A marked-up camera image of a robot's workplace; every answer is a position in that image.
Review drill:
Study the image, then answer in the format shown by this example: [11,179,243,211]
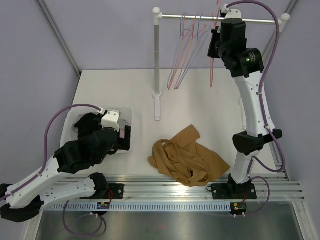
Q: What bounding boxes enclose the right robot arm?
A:
[208,18,283,200]

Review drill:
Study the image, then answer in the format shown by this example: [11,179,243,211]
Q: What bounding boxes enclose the clear plastic basket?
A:
[59,106,133,154]

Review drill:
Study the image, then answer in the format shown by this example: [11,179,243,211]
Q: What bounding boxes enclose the black tank top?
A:
[74,112,105,143]

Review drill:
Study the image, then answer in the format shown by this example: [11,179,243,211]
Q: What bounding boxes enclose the pink hanger of green top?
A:
[170,13,195,89]

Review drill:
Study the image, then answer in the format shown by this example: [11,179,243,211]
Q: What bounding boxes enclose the white slotted cable duct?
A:
[48,201,231,212]

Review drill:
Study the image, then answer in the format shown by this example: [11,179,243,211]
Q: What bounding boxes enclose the brown tank top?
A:
[148,124,230,187]

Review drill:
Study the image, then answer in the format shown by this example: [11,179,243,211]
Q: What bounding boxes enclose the silver clothes rack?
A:
[152,7,291,121]

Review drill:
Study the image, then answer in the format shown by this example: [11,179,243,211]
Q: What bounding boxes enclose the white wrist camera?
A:
[101,108,121,132]
[220,4,242,19]

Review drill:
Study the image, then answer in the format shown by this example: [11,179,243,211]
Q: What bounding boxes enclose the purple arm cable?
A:
[0,104,107,237]
[226,0,287,216]

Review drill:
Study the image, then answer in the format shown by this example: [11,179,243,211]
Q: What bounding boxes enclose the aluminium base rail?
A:
[33,174,307,203]

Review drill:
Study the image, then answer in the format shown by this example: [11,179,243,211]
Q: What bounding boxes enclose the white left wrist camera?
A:
[101,108,121,132]

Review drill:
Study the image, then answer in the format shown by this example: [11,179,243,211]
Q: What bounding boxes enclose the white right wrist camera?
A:
[220,4,242,19]

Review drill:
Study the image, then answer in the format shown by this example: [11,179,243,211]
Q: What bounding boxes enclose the mauve pink tank top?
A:
[119,126,126,139]

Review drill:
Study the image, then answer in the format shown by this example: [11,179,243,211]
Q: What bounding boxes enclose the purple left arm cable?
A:
[0,104,107,237]

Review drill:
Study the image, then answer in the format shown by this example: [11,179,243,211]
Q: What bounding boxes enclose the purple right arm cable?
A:
[226,0,287,216]

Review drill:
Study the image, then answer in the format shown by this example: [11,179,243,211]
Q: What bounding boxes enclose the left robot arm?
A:
[0,125,132,223]

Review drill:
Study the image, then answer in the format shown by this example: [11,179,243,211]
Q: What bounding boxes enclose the blue hanger of mauve top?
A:
[167,14,185,90]

